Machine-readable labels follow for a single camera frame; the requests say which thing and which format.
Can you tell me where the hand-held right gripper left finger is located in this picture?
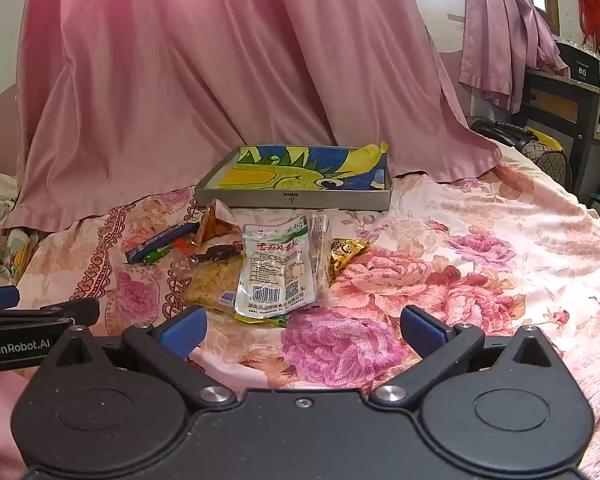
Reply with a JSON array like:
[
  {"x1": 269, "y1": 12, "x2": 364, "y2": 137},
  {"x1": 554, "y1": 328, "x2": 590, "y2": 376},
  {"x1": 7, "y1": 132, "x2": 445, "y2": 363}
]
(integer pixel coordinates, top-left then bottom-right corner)
[{"x1": 40, "y1": 306, "x2": 237, "y2": 408}]

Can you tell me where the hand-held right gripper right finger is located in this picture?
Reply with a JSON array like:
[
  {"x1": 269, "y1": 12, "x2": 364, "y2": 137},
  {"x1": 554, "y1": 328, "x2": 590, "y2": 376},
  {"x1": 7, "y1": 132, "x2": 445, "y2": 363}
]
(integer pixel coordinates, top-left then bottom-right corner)
[{"x1": 370, "y1": 305, "x2": 566, "y2": 407}]

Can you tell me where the rice cracker packet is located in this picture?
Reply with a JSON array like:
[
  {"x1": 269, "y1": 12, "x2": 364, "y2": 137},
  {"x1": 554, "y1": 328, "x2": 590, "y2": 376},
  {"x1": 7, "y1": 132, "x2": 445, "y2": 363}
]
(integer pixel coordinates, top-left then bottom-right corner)
[{"x1": 185, "y1": 255, "x2": 246, "y2": 318}]

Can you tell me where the long purple box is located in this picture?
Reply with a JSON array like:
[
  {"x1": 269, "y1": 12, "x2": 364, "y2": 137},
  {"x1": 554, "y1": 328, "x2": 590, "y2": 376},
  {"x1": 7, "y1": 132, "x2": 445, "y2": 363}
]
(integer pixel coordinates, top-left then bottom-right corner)
[{"x1": 124, "y1": 220, "x2": 201, "y2": 264}]

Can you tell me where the gold snack packet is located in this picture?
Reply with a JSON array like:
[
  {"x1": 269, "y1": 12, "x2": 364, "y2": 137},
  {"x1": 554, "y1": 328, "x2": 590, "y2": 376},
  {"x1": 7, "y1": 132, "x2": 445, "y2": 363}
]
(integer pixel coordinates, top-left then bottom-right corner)
[{"x1": 330, "y1": 238, "x2": 371, "y2": 281}]

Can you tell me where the orange clear snack packet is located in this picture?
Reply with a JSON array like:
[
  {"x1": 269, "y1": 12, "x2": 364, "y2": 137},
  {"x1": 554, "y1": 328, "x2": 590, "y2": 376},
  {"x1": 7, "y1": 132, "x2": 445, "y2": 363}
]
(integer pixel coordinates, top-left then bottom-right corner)
[{"x1": 195, "y1": 199, "x2": 243, "y2": 246}]

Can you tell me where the clear nut bar packet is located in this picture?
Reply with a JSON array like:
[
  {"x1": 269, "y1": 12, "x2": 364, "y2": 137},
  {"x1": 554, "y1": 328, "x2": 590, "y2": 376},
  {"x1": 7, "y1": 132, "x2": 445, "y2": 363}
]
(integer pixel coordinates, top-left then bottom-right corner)
[{"x1": 310, "y1": 211, "x2": 333, "y2": 296}]

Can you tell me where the pink floral bed sheet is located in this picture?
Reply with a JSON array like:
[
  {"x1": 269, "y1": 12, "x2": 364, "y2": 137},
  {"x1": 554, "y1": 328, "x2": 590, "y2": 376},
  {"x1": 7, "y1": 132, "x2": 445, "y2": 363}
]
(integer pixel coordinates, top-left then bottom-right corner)
[{"x1": 0, "y1": 152, "x2": 600, "y2": 480}]

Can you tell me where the small green snack packet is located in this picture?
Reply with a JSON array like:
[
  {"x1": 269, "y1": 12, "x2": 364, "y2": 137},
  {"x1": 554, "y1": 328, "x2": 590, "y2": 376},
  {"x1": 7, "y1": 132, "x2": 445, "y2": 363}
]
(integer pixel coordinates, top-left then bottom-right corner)
[{"x1": 142, "y1": 240, "x2": 196, "y2": 265}]

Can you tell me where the yellow green snack packet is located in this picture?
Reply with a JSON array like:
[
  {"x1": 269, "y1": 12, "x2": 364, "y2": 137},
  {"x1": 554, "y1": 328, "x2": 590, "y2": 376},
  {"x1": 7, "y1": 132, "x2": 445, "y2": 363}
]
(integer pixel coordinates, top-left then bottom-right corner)
[{"x1": 234, "y1": 310, "x2": 288, "y2": 329}]

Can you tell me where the dark brown snack packet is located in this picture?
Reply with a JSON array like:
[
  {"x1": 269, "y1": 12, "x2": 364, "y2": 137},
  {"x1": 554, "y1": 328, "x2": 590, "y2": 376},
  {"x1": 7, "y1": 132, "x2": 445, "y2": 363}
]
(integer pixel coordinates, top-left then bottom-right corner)
[{"x1": 190, "y1": 242, "x2": 244, "y2": 263}]

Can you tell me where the colourful painted paper sheet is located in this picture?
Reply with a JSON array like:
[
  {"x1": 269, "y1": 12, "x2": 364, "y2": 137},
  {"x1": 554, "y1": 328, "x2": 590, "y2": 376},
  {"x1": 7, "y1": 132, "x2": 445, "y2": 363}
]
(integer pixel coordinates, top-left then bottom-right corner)
[{"x1": 215, "y1": 142, "x2": 388, "y2": 193}]

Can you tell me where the black electric fan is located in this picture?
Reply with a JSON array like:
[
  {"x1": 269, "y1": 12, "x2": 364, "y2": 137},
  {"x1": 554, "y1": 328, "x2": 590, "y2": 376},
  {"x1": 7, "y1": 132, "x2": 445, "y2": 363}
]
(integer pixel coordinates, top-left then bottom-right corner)
[{"x1": 467, "y1": 116, "x2": 573, "y2": 191}]

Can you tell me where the large pink curtain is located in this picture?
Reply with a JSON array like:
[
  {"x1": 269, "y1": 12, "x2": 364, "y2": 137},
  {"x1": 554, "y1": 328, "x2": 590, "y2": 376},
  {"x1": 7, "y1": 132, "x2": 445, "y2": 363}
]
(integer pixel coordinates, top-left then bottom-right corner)
[{"x1": 2, "y1": 0, "x2": 503, "y2": 233}]

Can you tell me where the pink hanging cloth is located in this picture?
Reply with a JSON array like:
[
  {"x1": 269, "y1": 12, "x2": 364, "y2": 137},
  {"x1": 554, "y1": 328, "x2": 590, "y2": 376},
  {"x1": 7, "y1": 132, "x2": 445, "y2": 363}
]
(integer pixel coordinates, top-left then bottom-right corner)
[{"x1": 457, "y1": 0, "x2": 571, "y2": 113}]

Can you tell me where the black box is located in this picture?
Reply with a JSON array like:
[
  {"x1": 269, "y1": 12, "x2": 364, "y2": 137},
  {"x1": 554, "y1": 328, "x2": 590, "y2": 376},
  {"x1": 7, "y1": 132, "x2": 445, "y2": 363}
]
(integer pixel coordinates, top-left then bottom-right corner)
[{"x1": 555, "y1": 42, "x2": 600, "y2": 81}]

